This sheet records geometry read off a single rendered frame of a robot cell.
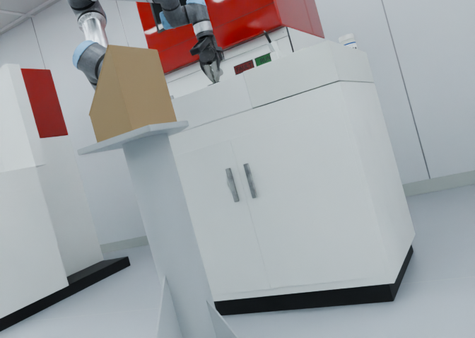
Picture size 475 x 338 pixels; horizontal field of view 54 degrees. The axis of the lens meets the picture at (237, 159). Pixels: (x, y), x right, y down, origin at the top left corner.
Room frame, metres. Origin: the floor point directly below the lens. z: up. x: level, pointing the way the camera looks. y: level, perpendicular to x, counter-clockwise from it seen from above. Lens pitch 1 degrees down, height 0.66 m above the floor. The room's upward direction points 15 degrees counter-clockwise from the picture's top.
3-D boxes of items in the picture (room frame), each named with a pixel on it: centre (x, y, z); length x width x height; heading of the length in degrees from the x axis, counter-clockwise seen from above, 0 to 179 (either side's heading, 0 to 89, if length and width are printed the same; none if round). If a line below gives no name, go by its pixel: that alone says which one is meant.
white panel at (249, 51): (2.55, -0.06, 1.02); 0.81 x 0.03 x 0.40; 62
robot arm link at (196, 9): (1.92, 0.00, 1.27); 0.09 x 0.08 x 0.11; 91
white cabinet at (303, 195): (2.13, -0.14, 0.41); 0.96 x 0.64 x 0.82; 62
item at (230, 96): (1.97, 0.11, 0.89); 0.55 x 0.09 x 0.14; 62
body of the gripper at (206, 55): (1.93, -0.01, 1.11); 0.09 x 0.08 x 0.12; 152
